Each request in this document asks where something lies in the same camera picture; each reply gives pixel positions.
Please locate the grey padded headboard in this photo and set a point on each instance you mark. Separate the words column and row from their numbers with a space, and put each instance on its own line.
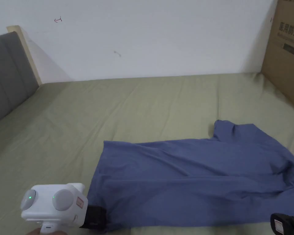
column 7, row 73

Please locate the bed with pale green sheet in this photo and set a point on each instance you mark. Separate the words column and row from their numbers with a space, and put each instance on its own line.
column 93, row 115

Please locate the person's left hand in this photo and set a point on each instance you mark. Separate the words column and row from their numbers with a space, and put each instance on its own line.
column 34, row 232

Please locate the blue shirt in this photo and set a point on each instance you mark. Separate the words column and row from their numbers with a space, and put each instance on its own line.
column 186, row 176

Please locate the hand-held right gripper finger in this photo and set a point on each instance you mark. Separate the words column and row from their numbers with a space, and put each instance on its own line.
column 284, row 225

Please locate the brown cardboard carton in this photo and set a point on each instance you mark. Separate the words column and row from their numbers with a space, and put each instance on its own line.
column 287, row 56

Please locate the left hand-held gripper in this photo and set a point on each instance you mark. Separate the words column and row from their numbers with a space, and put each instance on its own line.
column 56, row 208

